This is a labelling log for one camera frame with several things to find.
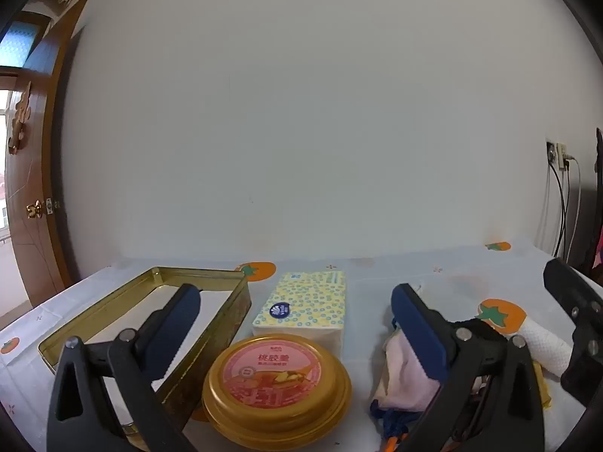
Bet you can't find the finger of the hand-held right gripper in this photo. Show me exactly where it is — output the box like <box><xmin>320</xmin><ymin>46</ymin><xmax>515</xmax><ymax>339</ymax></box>
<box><xmin>543</xmin><ymin>258</ymin><xmax>603</xmax><ymax>406</ymax></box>

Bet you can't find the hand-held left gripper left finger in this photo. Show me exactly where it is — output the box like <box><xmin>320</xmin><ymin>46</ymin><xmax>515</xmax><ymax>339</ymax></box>
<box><xmin>46</xmin><ymin>284</ymin><xmax>202</xmax><ymax>452</ymax></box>

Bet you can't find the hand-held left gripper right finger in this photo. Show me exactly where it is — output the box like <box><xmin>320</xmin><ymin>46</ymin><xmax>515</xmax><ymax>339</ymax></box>
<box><xmin>391</xmin><ymin>284</ymin><xmax>547</xmax><ymax>452</ymax></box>

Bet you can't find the gold rectangular tin box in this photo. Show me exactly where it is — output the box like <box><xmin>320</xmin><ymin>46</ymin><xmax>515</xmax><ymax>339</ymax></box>
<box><xmin>38</xmin><ymin>266</ymin><xmax>252</xmax><ymax>438</ymax></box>

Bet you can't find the pink drawstring pouch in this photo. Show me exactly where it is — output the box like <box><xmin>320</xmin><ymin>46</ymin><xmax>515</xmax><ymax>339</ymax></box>
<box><xmin>374</xmin><ymin>327</ymin><xmax>444</xmax><ymax>412</ymax></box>

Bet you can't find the white towel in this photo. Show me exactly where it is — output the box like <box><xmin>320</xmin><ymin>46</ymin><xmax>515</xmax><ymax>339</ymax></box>
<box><xmin>511</xmin><ymin>318</ymin><xmax>573</xmax><ymax>377</ymax></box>

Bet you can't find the yellow cloth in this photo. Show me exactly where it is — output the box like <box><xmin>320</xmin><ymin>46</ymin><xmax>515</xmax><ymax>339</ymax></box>
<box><xmin>532</xmin><ymin>360</ymin><xmax>553</xmax><ymax>410</ymax></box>

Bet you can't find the blue knotted cord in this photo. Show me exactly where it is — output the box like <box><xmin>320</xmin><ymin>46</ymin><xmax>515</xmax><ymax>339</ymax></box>
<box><xmin>370</xmin><ymin>398</ymin><xmax>425</xmax><ymax>443</ymax></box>

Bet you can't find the persimmon print tablecloth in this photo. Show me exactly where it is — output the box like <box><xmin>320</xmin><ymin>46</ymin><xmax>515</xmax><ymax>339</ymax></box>
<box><xmin>0</xmin><ymin>240</ymin><xmax>603</xmax><ymax>452</ymax></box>

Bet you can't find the dark wooden furniture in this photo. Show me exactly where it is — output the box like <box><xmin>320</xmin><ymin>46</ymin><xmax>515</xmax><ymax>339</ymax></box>
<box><xmin>579</xmin><ymin>127</ymin><xmax>603</xmax><ymax>288</ymax></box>

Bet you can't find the round gold container pink lid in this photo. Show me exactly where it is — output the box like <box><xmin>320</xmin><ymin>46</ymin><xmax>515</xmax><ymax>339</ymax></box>
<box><xmin>202</xmin><ymin>333</ymin><xmax>353</xmax><ymax>448</ymax></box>

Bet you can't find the yellow patterned tissue pack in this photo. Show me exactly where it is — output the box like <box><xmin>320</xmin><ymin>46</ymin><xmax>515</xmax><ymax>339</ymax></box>
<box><xmin>251</xmin><ymin>270</ymin><xmax>347</xmax><ymax>359</ymax></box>

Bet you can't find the brass door knob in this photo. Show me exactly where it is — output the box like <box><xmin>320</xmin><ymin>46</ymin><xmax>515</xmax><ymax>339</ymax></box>
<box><xmin>26</xmin><ymin>200</ymin><xmax>62</xmax><ymax>220</ymax></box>

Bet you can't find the brown wooden door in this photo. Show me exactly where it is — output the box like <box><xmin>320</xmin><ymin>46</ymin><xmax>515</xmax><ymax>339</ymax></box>
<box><xmin>5</xmin><ymin>0</ymin><xmax>88</xmax><ymax>309</ymax></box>

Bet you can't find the balcony window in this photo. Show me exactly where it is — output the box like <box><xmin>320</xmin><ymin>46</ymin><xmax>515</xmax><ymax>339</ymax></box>
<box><xmin>0</xmin><ymin>75</ymin><xmax>12</xmax><ymax>241</ymax></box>

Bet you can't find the gold door ornament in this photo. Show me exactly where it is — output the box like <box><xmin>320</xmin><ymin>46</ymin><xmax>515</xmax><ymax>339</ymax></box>
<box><xmin>7</xmin><ymin>80</ymin><xmax>33</xmax><ymax>156</ymax></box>

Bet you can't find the blue frosted transom window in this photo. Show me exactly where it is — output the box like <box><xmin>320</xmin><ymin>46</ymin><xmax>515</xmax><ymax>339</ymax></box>
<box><xmin>0</xmin><ymin>21</ymin><xmax>41</xmax><ymax>69</ymax></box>

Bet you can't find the black cable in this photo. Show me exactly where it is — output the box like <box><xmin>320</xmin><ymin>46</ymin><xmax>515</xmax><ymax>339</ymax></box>
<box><xmin>549</xmin><ymin>160</ymin><xmax>567</xmax><ymax>259</ymax></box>

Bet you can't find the white cable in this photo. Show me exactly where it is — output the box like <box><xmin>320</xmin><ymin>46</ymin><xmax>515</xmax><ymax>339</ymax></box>
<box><xmin>565</xmin><ymin>154</ymin><xmax>581</xmax><ymax>264</ymax></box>

